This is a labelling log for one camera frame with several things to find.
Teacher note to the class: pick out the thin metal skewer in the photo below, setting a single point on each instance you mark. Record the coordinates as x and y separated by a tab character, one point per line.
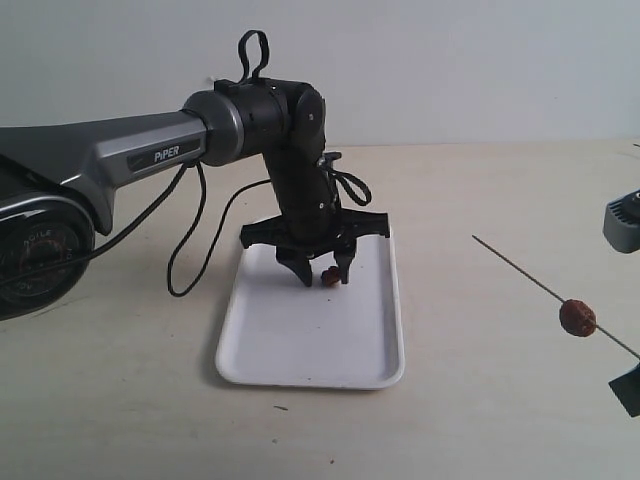
551	292

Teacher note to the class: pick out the white rectangular plastic tray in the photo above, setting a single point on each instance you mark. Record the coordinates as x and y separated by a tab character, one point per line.
279	333

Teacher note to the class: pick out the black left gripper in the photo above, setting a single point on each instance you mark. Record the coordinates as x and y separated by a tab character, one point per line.
335	232

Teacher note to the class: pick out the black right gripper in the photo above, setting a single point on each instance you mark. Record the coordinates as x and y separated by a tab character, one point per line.
626	389

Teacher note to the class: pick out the dark red round fruit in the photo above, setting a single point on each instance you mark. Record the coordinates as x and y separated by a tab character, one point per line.
331	277
577	318

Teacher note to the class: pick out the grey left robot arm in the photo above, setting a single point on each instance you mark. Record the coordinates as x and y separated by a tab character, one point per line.
58	183

